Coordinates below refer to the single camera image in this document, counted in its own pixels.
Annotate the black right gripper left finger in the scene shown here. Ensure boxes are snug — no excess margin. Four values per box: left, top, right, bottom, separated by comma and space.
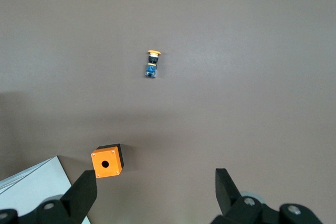
0, 170, 98, 224

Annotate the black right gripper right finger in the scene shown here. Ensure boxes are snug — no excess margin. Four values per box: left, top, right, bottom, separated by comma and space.
211, 168, 323, 224

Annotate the orange button box with hole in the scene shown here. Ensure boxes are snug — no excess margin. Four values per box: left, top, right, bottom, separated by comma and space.
91, 144, 125, 179

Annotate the white drawer cabinet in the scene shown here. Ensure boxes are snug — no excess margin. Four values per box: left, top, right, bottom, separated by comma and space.
0, 156, 73, 224

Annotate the yellow mushroom push button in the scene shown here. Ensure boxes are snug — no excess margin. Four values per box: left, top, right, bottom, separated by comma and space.
143, 49, 162, 79

